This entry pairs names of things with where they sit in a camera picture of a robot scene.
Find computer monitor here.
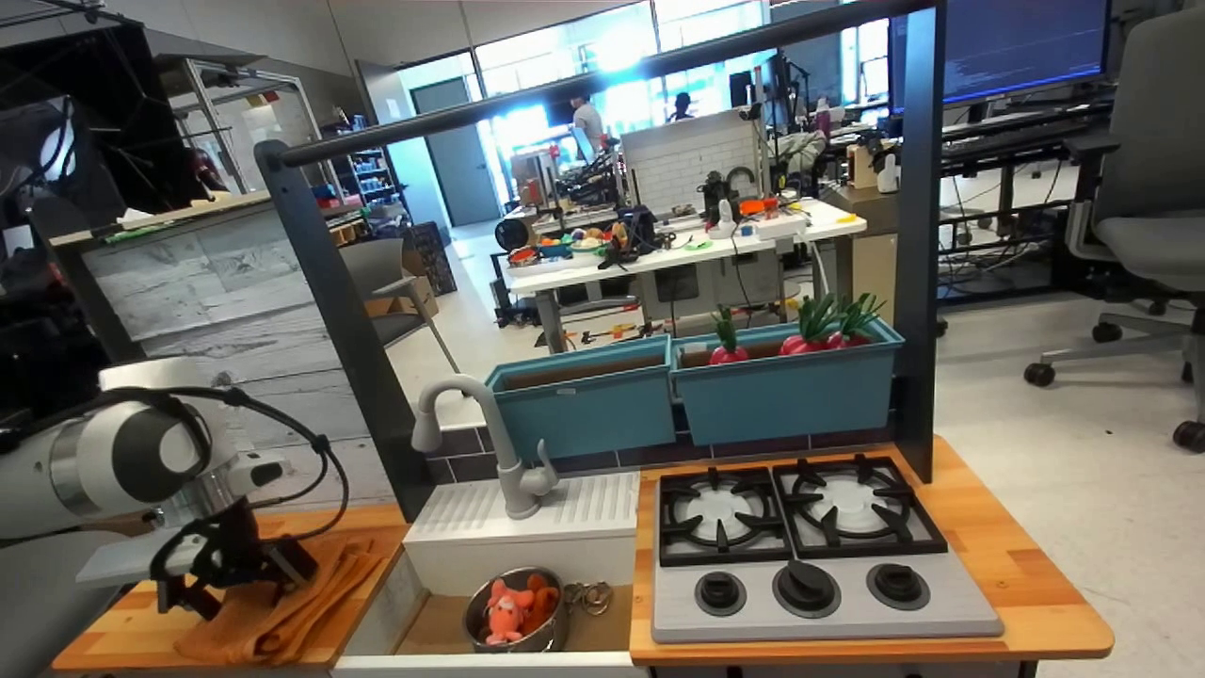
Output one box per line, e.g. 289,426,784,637
881,0,1114,120

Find small black stove knob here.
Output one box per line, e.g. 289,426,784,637
691,568,755,623
861,560,937,619

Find grey office chair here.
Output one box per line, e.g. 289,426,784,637
1016,4,1205,460

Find large black stove knob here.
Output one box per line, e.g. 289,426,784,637
770,558,845,623

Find white work table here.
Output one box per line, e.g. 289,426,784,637
505,190,873,357

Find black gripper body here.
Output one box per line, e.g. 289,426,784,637
165,496,268,589

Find grey toy stove top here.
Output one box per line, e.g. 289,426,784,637
649,451,1009,647

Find black computer desk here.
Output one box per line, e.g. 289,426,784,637
934,101,1124,311

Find beige chair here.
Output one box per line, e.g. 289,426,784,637
337,235,465,378

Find toy radish green leaves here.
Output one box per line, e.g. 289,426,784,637
775,295,845,361
703,304,756,373
829,292,885,349

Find black burner grate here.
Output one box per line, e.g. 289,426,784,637
657,465,792,568
770,455,952,560

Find orange pink plush toy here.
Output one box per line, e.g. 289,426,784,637
505,573,565,631

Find white perforated panel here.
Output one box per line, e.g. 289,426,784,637
618,108,763,219

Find grey door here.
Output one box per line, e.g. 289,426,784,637
412,75,510,235

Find grey wood backsplash panel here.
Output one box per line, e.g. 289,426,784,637
76,196,389,511

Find black kitchen frame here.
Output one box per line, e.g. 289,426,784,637
251,0,949,529

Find white toy sink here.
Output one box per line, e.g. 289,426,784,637
333,468,649,678

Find wooden play kitchen unit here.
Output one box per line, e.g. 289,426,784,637
50,432,1120,678

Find grey toy faucet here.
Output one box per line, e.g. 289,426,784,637
412,373,565,524

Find teal plastic planter box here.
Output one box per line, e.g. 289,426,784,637
668,314,909,451
481,331,681,468

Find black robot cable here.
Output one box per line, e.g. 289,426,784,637
72,380,357,548

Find steel bowl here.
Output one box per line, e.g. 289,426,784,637
458,565,573,655

